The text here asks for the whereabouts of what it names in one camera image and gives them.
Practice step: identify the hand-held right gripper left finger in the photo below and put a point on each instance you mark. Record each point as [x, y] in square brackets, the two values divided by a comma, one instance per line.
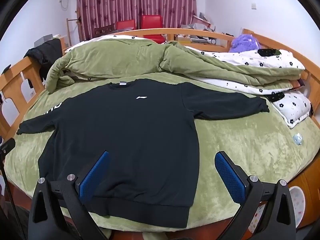
[96, 175]

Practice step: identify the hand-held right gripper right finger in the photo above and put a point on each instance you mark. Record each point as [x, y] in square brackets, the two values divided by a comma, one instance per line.
[230, 177]

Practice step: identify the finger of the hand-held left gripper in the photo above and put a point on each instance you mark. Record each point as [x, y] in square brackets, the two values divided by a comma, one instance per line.
[8, 145]

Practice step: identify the black sweatshirt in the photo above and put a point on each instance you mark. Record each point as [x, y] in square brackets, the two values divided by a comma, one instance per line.
[120, 142]

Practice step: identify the green plush bed sheet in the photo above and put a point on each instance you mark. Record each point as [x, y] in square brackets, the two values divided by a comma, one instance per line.
[237, 135]

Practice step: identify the white patterned basket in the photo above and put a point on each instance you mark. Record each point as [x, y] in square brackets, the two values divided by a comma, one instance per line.
[297, 205]

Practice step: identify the small silver round object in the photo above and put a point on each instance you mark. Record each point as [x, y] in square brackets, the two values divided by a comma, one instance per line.
[297, 139]

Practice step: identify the white floral pillow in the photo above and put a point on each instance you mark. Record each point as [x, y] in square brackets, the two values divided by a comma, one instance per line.
[292, 110]

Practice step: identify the black jacket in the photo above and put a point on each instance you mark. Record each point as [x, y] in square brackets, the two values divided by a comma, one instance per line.
[45, 52]

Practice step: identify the grey box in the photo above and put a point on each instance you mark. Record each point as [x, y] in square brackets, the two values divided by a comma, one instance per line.
[43, 38]

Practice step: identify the green quilt with floral lining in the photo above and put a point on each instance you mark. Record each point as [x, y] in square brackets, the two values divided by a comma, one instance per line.
[120, 57]

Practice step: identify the wooden coat rack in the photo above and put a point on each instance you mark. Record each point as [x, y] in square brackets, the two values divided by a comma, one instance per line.
[68, 31]

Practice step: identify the purple plush toy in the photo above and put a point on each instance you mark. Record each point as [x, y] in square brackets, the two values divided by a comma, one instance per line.
[243, 43]

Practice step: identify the dark wooden chair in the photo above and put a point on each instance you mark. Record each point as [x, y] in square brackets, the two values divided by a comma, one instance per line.
[104, 29]

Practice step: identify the red chair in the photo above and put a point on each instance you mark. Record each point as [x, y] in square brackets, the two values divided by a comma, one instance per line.
[125, 25]
[151, 22]

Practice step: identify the pile of boxes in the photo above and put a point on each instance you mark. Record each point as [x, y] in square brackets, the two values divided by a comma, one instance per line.
[200, 27]

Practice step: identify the maroon striped curtain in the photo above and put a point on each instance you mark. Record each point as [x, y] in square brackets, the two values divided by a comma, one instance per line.
[137, 0]

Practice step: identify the white wall socket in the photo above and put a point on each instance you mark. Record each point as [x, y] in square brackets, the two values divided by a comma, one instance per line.
[31, 93]

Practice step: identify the wooden bed frame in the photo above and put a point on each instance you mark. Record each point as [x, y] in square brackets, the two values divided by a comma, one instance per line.
[313, 85]

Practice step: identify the white wall switch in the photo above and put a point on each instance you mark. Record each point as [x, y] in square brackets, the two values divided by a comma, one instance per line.
[254, 6]

